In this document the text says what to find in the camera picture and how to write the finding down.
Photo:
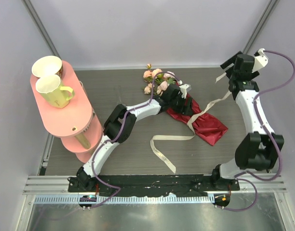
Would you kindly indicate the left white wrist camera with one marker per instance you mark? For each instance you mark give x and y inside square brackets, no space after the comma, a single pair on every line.
[184,88]

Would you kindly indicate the white slotted cable duct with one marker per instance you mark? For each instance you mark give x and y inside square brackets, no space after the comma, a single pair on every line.
[90,199]

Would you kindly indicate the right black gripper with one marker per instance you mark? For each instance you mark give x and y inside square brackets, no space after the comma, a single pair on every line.
[230,61]

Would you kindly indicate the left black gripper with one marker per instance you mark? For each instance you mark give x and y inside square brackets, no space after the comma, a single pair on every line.
[186,109]

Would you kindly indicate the pink tiered shelf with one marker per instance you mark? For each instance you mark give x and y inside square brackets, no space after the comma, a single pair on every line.
[78,128]

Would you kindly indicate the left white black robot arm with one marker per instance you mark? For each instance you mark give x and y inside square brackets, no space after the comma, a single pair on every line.
[118,128]

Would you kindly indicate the cream ribbon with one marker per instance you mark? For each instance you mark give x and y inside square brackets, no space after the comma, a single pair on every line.
[161,156]

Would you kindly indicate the clear glass vase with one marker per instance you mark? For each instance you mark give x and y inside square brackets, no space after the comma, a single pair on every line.
[118,95]

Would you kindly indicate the pink flower bouquet red wrap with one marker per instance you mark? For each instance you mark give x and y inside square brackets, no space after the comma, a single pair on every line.
[207,127]

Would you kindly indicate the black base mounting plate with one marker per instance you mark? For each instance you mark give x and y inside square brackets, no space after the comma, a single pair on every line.
[185,185]

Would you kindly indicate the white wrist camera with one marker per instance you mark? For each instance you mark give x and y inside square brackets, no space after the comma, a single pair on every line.
[184,88]
[261,60]

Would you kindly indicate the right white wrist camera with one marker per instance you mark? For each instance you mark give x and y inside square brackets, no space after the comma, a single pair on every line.
[261,60]

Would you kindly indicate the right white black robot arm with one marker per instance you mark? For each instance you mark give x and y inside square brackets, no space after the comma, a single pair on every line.
[261,147]

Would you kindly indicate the white bowl mug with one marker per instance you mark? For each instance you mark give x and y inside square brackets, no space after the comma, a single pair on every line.
[46,66]

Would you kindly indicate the yellow green mug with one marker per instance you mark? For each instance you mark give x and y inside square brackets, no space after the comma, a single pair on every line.
[52,89]

